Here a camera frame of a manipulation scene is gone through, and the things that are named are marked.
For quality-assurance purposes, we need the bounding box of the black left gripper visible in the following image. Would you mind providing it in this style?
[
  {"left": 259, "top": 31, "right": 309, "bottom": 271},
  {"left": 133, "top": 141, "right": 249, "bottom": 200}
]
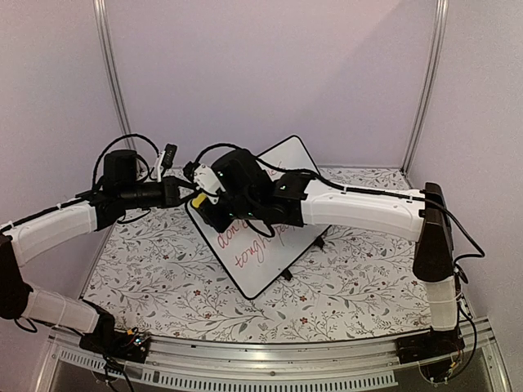
[{"left": 120, "top": 176, "right": 203, "bottom": 210}]

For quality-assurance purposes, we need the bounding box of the yellow black whiteboard eraser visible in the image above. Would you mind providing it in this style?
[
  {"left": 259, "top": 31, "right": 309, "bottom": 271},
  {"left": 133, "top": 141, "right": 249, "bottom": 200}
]
[{"left": 191, "top": 194, "right": 210, "bottom": 209}]

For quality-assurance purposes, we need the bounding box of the white whiteboard black frame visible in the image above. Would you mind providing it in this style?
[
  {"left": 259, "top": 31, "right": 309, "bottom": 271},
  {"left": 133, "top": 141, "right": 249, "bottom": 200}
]
[{"left": 186, "top": 136, "right": 329, "bottom": 300}]

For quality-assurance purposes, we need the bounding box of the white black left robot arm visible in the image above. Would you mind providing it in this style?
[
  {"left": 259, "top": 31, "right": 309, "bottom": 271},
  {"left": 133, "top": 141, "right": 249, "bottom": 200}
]
[{"left": 1, "top": 145, "right": 181, "bottom": 354}]

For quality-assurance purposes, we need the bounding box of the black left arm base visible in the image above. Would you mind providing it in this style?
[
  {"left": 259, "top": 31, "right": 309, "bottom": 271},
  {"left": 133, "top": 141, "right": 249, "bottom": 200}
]
[{"left": 79, "top": 301, "right": 151, "bottom": 363}]

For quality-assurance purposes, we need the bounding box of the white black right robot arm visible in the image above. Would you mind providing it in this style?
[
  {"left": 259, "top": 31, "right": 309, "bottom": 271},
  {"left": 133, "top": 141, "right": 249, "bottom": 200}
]
[{"left": 192, "top": 147, "right": 458, "bottom": 356}]

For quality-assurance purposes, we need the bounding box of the black whiteboard stand foot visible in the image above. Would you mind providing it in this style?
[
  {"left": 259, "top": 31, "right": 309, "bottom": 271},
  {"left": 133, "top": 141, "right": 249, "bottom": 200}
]
[
  {"left": 280, "top": 269, "right": 293, "bottom": 281},
  {"left": 313, "top": 237, "right": 325, "bottom": 250}
]

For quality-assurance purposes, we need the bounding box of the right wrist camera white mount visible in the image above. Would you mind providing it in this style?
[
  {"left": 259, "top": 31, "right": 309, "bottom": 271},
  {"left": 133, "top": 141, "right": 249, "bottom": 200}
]
[{"left": 183, "top": 162, "right": 225, "bottom": 204}]

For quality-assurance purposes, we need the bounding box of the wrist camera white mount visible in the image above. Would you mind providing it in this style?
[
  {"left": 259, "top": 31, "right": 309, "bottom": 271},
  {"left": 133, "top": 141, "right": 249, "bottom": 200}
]
[
  {"left": 154, "top": 144, "right": 177, "bottom": 182},
  {"left": 183, "top": 162, "right": 225, "bottom": 204}
]

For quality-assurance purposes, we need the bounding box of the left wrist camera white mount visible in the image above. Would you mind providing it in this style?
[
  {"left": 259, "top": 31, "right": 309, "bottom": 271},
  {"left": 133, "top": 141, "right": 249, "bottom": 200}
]
[{"left": 154, "top": 144, "right": 177, "bottom": 182}]

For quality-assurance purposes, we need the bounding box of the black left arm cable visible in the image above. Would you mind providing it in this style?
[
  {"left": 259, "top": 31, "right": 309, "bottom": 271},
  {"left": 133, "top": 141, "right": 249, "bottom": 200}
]
[{"left": 92, "top": 133, "right": 163, "bottom": 193}]

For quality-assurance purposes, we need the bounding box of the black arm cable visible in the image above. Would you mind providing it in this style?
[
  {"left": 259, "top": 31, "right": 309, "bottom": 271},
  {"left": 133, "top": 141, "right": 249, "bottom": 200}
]
[
  {"left": 194, "top": 142, "right": 486, "bottom": 262},
  {"left": 92, "top": 133, "right": 163, "bottom": 193}
]

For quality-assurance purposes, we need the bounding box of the aluminium front rail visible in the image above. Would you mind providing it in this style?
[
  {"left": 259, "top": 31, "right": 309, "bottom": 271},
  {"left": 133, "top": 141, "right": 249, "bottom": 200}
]
[{"left": 34, "top": 318, "right": 512, "bottom": 391}]

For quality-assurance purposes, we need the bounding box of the aluminium corner post left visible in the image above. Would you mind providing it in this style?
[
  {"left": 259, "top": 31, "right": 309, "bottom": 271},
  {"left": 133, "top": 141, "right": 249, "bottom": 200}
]
[{"left": 92, "top": 0, "right": 144, "bottom": 172}]

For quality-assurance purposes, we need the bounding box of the aluminium corner post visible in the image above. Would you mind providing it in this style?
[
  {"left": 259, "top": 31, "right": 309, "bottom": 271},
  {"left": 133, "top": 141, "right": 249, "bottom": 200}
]
[
  {"left": 400, "top": 0, "right": 449, "bottom": 177},
  {"left": 92, "top": 0, "right": 144, "bottom": 172}
]

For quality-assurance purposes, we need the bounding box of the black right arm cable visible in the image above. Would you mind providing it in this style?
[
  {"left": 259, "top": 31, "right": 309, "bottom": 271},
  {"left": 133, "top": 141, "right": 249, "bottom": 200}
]
[{"left": 194, "top": 142, "right": 486, "bottom": 262}]

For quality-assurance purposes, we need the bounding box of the aluminium corner post right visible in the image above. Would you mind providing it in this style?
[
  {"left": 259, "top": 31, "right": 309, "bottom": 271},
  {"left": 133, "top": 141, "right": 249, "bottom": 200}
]
[{"left": 400, "top": 0, "right": 449, "bottom": 177}]

